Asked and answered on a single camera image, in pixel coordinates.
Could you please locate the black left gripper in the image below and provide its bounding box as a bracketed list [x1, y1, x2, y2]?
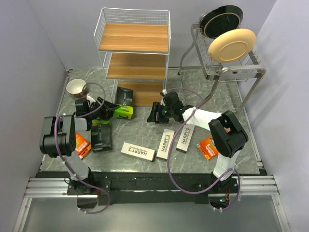
[87, 96, 120, 120]

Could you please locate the white Harry's box right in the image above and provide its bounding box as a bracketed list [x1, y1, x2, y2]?
[176, 124, 195, 153]

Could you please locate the orange Gillette pack left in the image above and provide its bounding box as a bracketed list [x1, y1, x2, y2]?
[75, 133, 91, 159]

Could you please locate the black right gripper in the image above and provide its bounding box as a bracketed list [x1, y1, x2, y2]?
[146, 101, 174, 124]

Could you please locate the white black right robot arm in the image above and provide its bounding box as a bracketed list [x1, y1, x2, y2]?
[147, 91, 249, 194]

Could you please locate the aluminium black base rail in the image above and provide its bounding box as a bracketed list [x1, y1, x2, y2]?
[13, 172, 291, 232]

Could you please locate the white Harry's box left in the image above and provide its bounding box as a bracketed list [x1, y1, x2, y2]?
[121, 142, 155, 162]

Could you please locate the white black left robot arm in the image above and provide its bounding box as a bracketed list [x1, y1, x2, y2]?
[40, 97, 120, 194]

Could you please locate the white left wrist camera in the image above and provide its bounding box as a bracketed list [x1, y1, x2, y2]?
[85, 93, 96, 107]

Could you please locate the orange gillette pack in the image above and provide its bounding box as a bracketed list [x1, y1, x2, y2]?
[197, 135, 219, 160]
[75, 133, 91, 159]

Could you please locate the Gillette Labs razor box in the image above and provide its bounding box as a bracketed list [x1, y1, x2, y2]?
[91, 119, 112, 153]
[113, 87, 134, 120]

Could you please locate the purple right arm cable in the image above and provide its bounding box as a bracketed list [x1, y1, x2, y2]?
[166, 88, 242, 212]

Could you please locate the black plate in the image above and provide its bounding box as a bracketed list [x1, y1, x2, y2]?
[199, 5, 243, 38]

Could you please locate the red floral ceramic bowl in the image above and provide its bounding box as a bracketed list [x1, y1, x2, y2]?
[66, 79, 86, 97]

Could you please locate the orange Gillette pack right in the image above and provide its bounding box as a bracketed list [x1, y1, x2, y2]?
[197, 135, 219, 160]

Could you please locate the white Harry's box middle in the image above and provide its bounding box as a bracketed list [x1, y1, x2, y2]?
[156, 129, 175, 160]

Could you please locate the white wire wooden shelf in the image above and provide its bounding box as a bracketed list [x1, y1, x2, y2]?
[94, 7, 171, 107]

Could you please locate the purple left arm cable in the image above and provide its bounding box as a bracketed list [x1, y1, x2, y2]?
[54, 82, 112, 215]

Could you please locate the metal dish rack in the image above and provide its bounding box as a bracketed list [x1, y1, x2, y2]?
[178, 14, 267, 111]

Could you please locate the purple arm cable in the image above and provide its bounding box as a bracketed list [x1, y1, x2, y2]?
[166, 88, 242, 212]
[54, 82, 112, 215]

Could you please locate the white harry's box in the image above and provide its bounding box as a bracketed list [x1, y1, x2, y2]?
[121, 142, 155, 162]
[176, 124, 195, 153]
[156, 129, 175, 160]

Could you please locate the beige plate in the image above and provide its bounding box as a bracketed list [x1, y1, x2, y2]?
[208, 29, 256, 62]

